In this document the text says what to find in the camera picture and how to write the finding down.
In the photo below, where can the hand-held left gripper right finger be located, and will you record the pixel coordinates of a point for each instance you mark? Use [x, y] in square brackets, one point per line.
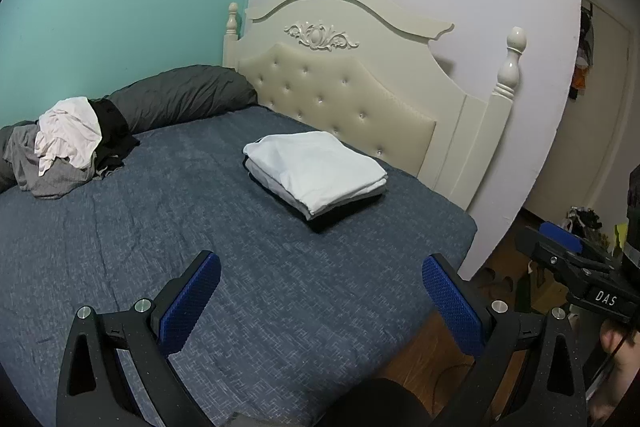
[452, 307]

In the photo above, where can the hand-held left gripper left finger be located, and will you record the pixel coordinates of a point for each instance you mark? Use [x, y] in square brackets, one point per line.
[190, 304]

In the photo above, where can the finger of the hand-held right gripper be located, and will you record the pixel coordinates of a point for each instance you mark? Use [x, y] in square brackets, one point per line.
[562, 237]
[550, 264]

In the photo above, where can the white polo shirt black trim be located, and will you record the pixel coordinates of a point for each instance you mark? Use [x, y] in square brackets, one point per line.
[320, 167]

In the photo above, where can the hanging clothes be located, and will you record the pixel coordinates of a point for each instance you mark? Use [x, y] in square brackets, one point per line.
[582, 57]

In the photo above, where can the pile of white grey black clothes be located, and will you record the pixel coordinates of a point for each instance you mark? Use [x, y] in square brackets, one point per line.
[112, 132]

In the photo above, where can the person's right hand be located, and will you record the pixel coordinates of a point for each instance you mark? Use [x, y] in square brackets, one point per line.
[622, 357]

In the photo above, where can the brown slippers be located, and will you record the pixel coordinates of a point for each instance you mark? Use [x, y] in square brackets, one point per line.
[497, 287]

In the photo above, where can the yellow green cloth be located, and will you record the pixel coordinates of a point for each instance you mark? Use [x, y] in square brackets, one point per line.
[620, 237]

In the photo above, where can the white door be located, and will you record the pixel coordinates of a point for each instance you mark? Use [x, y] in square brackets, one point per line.
[565, 147]

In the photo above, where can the blue patterned bed sheet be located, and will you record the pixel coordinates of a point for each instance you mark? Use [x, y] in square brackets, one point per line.
[200, 207]

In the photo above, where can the person's black trouser leg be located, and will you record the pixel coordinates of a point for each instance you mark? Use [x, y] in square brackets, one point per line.
[375, 404]

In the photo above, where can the folded black garment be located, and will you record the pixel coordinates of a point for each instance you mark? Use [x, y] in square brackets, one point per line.
[330, 221]

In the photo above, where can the crumpled grey garment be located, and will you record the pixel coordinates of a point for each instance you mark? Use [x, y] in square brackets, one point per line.
[55, 182]

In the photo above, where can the crumpled white garment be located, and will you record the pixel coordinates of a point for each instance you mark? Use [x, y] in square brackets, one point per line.
[70, 132]

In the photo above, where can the cream tufted headboard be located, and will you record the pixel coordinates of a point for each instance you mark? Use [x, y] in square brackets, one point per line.
[350, 72]

